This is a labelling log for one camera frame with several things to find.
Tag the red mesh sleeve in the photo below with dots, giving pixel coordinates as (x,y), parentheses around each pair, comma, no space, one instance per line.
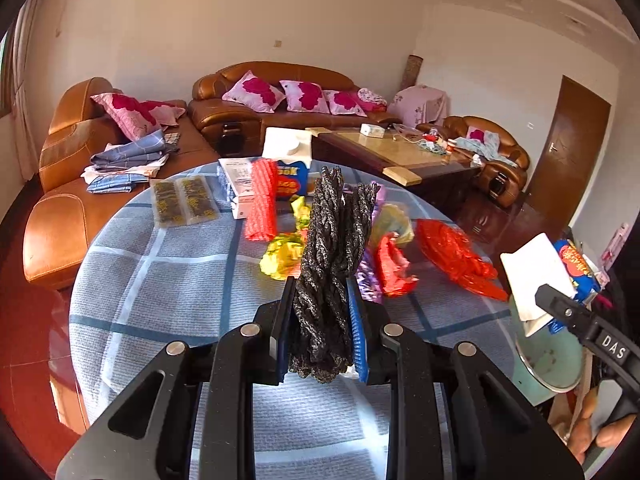
(261,200)

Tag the pile of small colourful packets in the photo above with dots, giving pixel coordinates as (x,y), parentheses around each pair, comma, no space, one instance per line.
(432,144)

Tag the clear plastic bag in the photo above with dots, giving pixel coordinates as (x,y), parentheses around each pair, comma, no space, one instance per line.
(407,132)

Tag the red torn wrapper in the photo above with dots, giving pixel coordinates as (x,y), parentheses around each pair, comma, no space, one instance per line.
(392,270)

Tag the folded blue striped garment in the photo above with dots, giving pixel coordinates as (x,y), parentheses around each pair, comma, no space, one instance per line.
(115,182)

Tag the person's right hand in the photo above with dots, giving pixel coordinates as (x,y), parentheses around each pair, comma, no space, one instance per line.
(585,430)

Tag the pink toy box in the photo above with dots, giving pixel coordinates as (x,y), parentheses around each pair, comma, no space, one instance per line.
(615,247)

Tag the brown leather armchair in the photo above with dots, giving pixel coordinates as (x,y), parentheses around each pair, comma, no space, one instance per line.
(505,180)

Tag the blue and white snack box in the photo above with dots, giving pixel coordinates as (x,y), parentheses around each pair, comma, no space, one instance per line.
(285,145)

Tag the purple wrapper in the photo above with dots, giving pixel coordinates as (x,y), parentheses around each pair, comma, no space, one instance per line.
(370,270)

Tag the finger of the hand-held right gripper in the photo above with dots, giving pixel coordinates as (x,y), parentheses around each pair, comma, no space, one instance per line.
(565,310)

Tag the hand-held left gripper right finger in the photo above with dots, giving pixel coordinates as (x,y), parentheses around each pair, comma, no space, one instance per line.
(357,330)

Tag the folded blue plaid garment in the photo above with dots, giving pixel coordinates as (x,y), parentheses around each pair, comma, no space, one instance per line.
(130,152)

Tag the brown leather chaise sofa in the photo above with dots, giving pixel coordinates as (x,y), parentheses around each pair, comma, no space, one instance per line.
(65,230)

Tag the long brown leather sofa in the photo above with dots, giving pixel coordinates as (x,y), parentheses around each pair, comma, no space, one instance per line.
(235,125)

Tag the light blue garment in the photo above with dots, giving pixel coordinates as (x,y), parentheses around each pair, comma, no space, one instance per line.
(487,149)

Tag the teal enamel basin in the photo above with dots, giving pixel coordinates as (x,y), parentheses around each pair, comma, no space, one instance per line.
(545,365)

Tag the small-print pink pillow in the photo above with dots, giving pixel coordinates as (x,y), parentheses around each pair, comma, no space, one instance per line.
(372,97)

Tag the rolled patterned mat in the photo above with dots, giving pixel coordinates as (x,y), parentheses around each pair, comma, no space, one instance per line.
(411,72)

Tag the brown wooden door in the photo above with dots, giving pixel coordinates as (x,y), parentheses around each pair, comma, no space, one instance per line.
(565,160)

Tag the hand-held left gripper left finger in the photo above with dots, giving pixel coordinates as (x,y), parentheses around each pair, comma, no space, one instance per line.
(285,355)

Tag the pale yellow plastic bag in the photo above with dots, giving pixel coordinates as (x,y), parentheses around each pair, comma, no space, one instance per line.
(395,222)

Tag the pink floral pillow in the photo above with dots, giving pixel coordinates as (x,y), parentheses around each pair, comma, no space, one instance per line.
(305,96)
(255,91)
(345,101)
(130,110)
(476,135)

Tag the dark wooden coffee table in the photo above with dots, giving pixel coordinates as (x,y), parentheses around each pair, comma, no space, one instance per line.
(440,185)

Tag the pink floral cloth cover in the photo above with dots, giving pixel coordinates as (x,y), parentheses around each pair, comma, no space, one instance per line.
(420,102)

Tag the white paper sheet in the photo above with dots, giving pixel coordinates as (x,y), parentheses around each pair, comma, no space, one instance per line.
(535,265)

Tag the white tissue box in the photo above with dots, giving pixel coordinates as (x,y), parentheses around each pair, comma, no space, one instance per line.
(372,131)

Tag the white medicine box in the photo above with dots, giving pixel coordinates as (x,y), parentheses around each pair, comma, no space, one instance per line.
(237,185)

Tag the clear dark snack packet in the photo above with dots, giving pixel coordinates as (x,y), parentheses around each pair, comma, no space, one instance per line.
(200,200)
(167,205)

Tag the blue plaid tablecloth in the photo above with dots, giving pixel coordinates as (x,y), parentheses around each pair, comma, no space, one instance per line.
(150,310)

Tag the red plastic bag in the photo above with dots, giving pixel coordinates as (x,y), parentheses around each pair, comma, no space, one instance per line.
(450,250)

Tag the beige window curtain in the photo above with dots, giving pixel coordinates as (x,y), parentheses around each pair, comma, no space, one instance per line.
(30,60)

